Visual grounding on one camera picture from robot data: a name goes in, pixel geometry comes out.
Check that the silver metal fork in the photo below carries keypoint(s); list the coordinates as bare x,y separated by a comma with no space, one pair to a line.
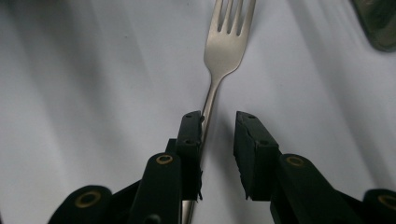
222,56

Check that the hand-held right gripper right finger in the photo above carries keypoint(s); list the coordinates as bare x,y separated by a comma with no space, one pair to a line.
258,161

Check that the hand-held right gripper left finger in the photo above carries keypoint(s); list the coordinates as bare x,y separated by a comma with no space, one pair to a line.
190,155

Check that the smoky clear plastic bin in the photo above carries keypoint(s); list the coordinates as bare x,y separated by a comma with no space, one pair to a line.
379,21

